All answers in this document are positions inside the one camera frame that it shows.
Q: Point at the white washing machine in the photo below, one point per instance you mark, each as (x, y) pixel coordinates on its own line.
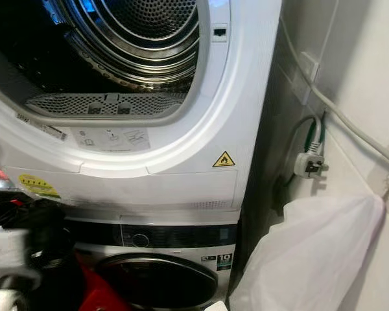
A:
(175, 234)

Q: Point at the yellow oval sticker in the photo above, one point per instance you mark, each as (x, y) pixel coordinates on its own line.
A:
(37, 185)

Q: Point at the white barcode label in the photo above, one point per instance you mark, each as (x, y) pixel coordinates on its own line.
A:
(39, 126)

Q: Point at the grey lint filter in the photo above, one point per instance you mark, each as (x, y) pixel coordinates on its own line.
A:
(58, 104)

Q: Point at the white instruction label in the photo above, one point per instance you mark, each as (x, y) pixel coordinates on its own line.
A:
(110, 138)

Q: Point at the round washer dial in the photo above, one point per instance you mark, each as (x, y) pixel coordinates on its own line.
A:
(141, 240)

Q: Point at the red garment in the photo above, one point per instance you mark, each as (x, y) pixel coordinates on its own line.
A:
(100, 295)

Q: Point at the steel dryer drum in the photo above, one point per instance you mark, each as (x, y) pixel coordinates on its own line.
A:
(129, 39)

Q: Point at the white tumble dryer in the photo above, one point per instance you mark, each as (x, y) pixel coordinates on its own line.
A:
(188, 161)

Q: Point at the dark round washer door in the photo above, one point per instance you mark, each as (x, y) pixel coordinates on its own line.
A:
(155, 282)

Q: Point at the yellow triangle warning sticker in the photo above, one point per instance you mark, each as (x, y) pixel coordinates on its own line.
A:
(224, 161)

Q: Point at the washer warranty sticker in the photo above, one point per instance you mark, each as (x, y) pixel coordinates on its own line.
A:
(223, 262)

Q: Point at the white power plug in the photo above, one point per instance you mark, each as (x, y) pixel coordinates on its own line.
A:
(308, 164)

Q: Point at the white translucent laundry bag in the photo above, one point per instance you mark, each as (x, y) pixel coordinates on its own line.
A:
(318, 259)

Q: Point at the white wall socket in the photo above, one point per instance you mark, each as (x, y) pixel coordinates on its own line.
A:
(305, 78)

